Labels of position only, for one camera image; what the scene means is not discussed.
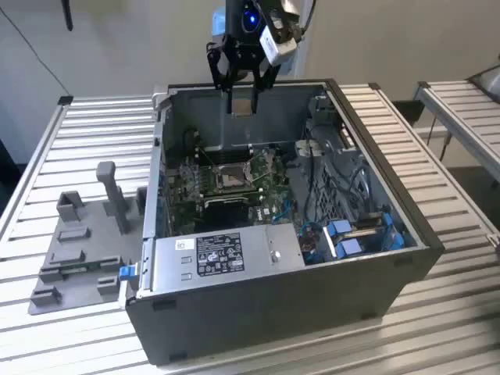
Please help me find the CPU socket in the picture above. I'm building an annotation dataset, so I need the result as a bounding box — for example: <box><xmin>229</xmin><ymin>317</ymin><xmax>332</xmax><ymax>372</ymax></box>
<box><xmin>209</xmin><ymin>161</ymin><xmax>255</xmax><ymax>197</ymax></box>

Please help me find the dark tray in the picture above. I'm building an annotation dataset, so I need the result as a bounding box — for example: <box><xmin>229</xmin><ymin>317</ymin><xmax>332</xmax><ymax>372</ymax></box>
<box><xmin>467</xmin><ymin>64</ymin><xmax>500</xmax><ymax>95</ymax></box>

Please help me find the metal socket cover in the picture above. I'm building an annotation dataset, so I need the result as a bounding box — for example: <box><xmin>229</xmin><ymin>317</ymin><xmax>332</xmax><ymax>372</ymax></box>
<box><xmin>241</xmin><ymin>148</ymin><xmax>259</xmax><ymax>181</ymax></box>

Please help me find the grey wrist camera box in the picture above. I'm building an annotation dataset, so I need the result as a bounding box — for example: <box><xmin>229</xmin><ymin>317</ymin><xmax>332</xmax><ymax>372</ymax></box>
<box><xmin>258</xmin><ymin>25</ymin><xmax>298</xmax><ymax>66</ymax></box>

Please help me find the silver power supply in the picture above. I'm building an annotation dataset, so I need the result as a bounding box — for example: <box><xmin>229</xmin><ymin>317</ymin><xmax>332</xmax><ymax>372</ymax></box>
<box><xmin>154</xmin><ymin>224</ymin><xmax>306</xmax><ymax>292</ymax></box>

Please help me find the grey parts rack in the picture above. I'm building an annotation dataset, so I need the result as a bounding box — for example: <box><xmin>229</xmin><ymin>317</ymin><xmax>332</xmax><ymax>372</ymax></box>
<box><xmin>27</xmin><ymin>161</ymin><xmax>148</xmax><ymax>316</ymax></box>

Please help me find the metal wire locking lever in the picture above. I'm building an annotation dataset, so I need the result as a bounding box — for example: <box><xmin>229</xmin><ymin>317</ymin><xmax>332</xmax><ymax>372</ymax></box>
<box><xmin>204</xmin><ymin>195</ymin><xmax>252</xmax><ymax>205</ymax></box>
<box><xmin>193</xmin><ymin>143</ymin><xmax>215</xmax><ymax>168</ymax></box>

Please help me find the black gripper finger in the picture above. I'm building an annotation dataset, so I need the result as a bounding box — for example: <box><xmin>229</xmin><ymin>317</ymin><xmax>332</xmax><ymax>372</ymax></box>
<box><xmin>252</xmin><ymin>60</ymin><xmax>281</xmax><ymax>115</ymax></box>
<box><xmin>205</xmin><ymin>37</ymin><xmax>235</xmax><ymax>115</ymax></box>

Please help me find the blue data wire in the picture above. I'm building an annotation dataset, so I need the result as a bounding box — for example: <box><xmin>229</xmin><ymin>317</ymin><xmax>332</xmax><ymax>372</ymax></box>
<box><xmin>271</xmin><ymin>197</ymin><xmax>300</xmax><ymax>226</ymax></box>

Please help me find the metal slat side table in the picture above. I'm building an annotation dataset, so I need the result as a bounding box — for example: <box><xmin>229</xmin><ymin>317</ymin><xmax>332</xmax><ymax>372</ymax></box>
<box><xmin>416</xmin><ymin>79</ymin><xmax>500</xmax><ymax>184</ymax></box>

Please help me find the dark grey PC case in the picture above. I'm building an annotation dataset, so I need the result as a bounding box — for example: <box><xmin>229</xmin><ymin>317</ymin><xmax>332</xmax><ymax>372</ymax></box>
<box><xmin>141</xmin><ymin>77</ymin><xmax>446</xmax><ymax>368</ymax></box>

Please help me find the blue disk carrier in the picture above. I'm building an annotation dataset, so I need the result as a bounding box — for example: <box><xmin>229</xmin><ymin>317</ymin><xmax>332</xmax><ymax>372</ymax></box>
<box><xmin>335</xmin><ymin>237</ymin><xmax>364</xmax><ymax>259</ymax></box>
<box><xmin>326</xmin><ymin>220</ymin><xmax>355</xmax><ymax>239</ymax></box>

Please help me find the grey drive cage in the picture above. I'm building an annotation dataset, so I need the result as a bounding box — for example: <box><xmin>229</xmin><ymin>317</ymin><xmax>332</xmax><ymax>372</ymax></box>
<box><xmin>291</xmin><ymin>93</ymin><xmax>391</xmax><ymax>235</ymax></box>

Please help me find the green motherboard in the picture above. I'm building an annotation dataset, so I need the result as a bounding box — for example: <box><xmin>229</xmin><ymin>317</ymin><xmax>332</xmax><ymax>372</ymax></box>
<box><xmin>162</xmin><ymin>145</ymin><xmax>304</xmax><ymax>238</ymax></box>

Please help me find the dark wrist camera mount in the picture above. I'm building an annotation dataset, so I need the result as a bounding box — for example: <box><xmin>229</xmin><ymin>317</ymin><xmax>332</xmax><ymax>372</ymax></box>
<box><xmin>269</xmin><ymin>0</ymin><xmax>304</xmax><ymax>42</ymax></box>

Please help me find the small square CPU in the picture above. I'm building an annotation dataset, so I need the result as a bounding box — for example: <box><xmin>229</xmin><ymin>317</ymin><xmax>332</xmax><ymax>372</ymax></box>
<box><xmin>232</xmin><ymin>98</ymin><xmax>253</xmax><ymax>118</ymax></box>

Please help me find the black hanging strap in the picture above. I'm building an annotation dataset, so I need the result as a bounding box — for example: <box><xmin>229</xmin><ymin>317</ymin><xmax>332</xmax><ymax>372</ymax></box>
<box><xmin>62</xmin><ymin>0</ymin><xmax>75</xmax><ymax>33</ymax></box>

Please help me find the blue case latch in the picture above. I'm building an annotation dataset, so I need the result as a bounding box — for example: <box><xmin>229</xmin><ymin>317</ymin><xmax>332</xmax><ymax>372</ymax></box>
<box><xmin>116</xmin><ymin>264</ymin><xmax>139</xmax><ymax>282</ymax></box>

